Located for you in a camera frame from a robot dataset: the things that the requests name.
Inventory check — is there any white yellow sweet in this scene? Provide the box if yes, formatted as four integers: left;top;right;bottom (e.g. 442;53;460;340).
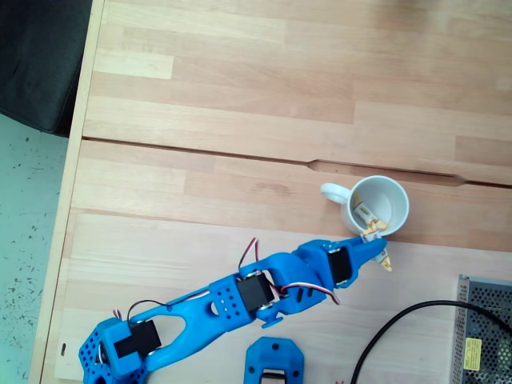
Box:
351;191;390;233
361;222;395;274

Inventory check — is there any white ceramic mug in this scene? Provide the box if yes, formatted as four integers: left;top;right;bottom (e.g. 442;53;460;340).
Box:
319;174;410;238

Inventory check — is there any light wooden base board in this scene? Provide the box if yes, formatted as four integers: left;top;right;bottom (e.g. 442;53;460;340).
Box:
39;211;512;384

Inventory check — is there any metal mesh power supply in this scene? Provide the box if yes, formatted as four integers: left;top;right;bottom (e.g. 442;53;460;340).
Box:
450;274;512;384

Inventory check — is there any dark upholstered seat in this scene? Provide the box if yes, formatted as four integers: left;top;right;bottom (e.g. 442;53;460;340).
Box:
0;0;94;139

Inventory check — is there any red white black servo wire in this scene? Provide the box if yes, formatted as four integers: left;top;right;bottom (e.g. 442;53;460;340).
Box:
113;290;211;323
238;237;261;273
279;282;342;306

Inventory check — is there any thick black power cable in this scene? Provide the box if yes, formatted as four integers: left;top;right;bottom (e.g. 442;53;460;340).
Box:
350;299;512;384

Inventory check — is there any blue printed post mount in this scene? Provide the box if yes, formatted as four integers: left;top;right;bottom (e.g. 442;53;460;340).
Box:
244;336;306;384

